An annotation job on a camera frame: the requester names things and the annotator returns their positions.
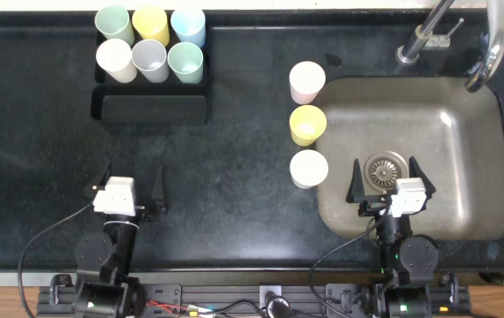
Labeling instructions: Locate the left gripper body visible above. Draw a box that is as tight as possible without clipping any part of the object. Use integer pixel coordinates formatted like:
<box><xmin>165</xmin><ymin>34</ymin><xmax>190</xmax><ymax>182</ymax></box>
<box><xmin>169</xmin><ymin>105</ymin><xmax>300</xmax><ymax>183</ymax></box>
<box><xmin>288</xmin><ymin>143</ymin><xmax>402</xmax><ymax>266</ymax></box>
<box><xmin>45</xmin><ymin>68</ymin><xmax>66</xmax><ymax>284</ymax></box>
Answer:
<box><xmin>134</xmin><ymin>203</ymin><xmax>159</xmax><ymax>222</ymax></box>

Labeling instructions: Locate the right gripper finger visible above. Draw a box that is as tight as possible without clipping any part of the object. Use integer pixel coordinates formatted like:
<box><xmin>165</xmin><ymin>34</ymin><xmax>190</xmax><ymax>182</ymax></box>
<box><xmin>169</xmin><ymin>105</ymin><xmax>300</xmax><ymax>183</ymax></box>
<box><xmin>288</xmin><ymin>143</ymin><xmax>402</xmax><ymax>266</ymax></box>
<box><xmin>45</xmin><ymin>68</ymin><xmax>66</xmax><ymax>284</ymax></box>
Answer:
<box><xmin>345</xmin><ymin>158</ymin><xmax>366</xmax><ymax>204</ymax></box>
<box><xmin>408</xmin><ymin>155</ymin><xmax>437</xmax><ymax>198</ymax></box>

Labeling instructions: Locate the steel sink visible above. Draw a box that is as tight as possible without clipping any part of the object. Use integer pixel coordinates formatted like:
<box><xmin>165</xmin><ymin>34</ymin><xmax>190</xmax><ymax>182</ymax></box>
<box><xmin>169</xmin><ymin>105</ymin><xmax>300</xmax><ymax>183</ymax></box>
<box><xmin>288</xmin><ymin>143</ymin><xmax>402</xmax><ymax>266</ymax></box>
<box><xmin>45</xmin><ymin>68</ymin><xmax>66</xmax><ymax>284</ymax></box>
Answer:
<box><xmin>315</xmin><ymin>75</ymin><xmax>504</xmax><ymax>242</ymax></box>

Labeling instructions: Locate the black cable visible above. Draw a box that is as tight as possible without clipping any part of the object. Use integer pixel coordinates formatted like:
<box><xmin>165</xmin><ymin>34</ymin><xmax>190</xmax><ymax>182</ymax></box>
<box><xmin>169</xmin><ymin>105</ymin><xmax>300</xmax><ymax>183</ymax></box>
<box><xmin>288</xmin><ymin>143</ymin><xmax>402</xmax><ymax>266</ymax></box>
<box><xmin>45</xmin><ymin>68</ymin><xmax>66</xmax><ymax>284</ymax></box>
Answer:
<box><xmin>307</xmin><ymin>196</ymin><xmax>394</xmax><ymax>318</ymax></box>
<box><xmin>16</xmin><ymin>201</ymin><xmax>96</xmax><ymax>318</ymax></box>

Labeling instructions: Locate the mounting rail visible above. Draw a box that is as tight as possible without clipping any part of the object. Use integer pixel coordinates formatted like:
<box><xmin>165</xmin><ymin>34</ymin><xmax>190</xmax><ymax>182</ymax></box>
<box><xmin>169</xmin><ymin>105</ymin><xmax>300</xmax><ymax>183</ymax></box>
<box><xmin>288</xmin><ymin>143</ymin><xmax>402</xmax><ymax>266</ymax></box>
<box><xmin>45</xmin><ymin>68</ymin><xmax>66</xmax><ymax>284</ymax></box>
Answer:
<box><xmin>35</xmin><ymin>282</ymin><xmax>473</xmax><ymax>318</ymax></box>

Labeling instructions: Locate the steel tap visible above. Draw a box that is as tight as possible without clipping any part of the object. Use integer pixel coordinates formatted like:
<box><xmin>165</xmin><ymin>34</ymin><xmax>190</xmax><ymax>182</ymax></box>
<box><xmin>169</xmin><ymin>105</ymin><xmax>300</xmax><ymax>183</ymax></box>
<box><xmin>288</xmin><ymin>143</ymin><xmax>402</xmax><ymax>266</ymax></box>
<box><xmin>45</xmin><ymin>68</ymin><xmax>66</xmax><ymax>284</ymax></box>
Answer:
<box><xmin>395</xmin><ymin>0</ymin><xmax>504</xmax><ymax>94</ymax></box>

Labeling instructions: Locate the white cup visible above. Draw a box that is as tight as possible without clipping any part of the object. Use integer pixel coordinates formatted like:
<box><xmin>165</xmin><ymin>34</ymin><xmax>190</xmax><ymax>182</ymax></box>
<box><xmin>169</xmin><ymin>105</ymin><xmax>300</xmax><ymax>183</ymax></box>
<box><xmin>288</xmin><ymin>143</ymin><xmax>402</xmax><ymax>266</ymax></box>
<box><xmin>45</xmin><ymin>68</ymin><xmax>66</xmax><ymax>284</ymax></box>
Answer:
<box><xmin>289</xmin><ymin>149</ymin><xmax>329</xmax><ymax>190</ymax></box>
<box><xmin>95</xmin><ymin>38</ymin><xmax>139</xmax><ymax>84</ymax></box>

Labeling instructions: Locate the grey cup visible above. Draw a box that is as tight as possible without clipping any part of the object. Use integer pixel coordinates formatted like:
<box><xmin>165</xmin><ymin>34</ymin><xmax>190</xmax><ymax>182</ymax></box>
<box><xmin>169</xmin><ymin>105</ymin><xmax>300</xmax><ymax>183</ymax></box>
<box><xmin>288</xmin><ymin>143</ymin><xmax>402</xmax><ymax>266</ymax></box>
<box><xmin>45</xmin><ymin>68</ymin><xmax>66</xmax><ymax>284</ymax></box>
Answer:
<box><xmin>131</xmin><ymin>38</ymin><xmax>170</xmax><ymax>84</ymax></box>

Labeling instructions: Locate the black tray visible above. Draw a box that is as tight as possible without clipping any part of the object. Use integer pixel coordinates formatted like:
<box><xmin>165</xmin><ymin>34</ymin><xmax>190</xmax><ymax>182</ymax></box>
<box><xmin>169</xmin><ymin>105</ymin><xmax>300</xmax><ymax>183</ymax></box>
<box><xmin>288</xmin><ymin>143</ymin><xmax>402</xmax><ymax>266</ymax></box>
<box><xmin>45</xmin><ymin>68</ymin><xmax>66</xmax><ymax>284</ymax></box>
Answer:
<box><xmin>90</xmin><ymin>26</ymin><xmax>211</xmax><ymax>125</ymax></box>

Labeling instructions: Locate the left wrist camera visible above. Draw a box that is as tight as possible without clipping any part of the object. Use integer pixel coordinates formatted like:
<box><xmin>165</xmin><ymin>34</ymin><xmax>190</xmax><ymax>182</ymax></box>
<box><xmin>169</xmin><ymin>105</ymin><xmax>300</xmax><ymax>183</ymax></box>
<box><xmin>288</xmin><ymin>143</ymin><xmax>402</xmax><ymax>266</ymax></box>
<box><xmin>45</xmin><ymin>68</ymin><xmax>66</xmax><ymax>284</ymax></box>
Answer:
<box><xmin>92</xmin><ymin>176</ymin><xmax>137</xmax><ymax>216</ymax></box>

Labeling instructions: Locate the yellow cup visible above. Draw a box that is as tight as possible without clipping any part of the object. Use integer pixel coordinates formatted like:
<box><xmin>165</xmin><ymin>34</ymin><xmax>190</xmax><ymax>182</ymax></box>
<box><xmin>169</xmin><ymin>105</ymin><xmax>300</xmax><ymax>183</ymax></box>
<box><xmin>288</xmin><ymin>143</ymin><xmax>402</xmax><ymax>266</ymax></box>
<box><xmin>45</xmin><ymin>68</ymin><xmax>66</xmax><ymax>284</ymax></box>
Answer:
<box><xmin>289</xmin><ymin>104</ymin><xmax>328</xmax><ymax>148</ymax></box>
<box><xmin>131</xmin><ymin>5</ymin><xmax>171</xmax><ymax>48</ymax></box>

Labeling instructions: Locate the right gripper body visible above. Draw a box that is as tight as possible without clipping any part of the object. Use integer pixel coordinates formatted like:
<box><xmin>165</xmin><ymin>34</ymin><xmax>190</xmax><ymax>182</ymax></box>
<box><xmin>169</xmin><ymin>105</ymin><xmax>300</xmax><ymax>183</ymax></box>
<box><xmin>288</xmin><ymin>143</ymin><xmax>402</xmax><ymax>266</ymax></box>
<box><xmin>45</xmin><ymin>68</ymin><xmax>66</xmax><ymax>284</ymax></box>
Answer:
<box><xmin>357</xmin><ymin>193</ymin><xmax>393</xmax><ymax>217</ymax></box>

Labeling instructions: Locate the blue cup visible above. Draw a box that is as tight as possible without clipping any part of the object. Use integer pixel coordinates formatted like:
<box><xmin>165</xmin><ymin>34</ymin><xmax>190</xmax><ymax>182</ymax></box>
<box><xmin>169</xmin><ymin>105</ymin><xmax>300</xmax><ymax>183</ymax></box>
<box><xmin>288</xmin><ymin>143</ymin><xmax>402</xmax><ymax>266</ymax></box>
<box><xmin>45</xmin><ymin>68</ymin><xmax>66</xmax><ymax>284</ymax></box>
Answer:
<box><xmin>169</xmin><ymin>7</ymin><xmax>207</xmax><ymax>49</ymax></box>

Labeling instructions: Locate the green cup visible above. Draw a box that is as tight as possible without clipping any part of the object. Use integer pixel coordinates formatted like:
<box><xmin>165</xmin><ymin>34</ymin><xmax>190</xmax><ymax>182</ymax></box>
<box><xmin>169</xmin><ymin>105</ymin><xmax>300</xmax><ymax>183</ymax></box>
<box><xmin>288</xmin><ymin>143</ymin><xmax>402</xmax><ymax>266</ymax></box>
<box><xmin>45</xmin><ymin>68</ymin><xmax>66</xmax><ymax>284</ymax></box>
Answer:
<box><xmin>94</xmin><ymin>4</ymin><xmax>136</xmax><ymax>47</ymax></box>
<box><xmin>167</xmin><ymin>41</ymin><xmax>205</xmax><ymax>85</ymax></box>

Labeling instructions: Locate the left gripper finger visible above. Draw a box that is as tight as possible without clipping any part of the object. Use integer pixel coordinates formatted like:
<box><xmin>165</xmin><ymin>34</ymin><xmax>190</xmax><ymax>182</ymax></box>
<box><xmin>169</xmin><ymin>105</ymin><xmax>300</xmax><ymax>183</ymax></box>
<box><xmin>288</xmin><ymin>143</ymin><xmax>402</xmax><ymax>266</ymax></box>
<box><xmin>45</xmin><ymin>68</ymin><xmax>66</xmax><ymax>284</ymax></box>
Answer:
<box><xmin>151</xmin><ymin>165</ymin><xmax>169</xmax><ymax>216</ymax></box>
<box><xmin>82</xmin><ymin>160</ymin><xmax>112</xmax><ymax>199</ymax></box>

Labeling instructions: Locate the pink cup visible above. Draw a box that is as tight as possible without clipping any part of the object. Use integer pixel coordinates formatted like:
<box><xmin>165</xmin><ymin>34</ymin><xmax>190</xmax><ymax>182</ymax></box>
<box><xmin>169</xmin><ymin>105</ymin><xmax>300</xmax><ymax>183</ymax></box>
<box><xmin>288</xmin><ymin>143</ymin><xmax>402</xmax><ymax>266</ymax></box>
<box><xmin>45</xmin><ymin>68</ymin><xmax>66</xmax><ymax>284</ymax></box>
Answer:
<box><xmin>289</xmin><ymin>60</ymin><xmax>327</xmax><ymax>106</ymax></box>

